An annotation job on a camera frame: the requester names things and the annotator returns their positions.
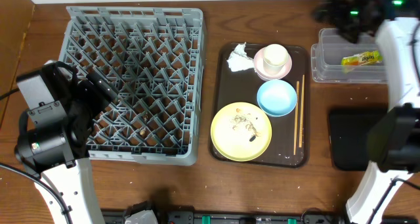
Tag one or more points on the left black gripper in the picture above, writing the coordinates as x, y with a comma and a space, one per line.
89, 89

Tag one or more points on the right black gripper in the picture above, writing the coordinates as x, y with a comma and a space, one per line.
343, 17

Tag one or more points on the green snack wrapper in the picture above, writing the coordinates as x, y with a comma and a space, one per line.
361, 59

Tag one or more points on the pink plastic bowl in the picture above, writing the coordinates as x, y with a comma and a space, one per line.
268, 72

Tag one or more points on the white napkin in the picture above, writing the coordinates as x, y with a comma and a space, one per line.
238, 59

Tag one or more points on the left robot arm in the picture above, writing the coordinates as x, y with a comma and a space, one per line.
62, 173

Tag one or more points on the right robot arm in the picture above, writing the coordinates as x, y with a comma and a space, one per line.
393, 143

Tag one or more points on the grey dishwasher rack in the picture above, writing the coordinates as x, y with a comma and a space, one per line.
154, 58

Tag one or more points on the clear plastic bin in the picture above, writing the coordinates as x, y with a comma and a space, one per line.
331, 48

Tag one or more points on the right wooden chopstick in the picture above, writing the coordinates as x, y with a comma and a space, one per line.
302, 112

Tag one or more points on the wooden chopstick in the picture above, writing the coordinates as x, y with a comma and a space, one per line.
296, 119
302, 112

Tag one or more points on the cream plastic cup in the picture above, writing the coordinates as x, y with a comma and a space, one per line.
275, 54

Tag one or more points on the left wooden chopstick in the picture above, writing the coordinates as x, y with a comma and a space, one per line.
296, 119

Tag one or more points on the black bin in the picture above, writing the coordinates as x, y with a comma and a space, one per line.
348, 128

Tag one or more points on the light blue bowl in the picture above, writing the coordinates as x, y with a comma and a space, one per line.
276, 98

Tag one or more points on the yellow plate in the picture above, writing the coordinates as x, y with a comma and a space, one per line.
241, 131

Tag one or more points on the cardboard wall panel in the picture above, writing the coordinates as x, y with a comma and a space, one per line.
15, 18

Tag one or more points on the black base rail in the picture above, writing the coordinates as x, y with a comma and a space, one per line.
168, 212

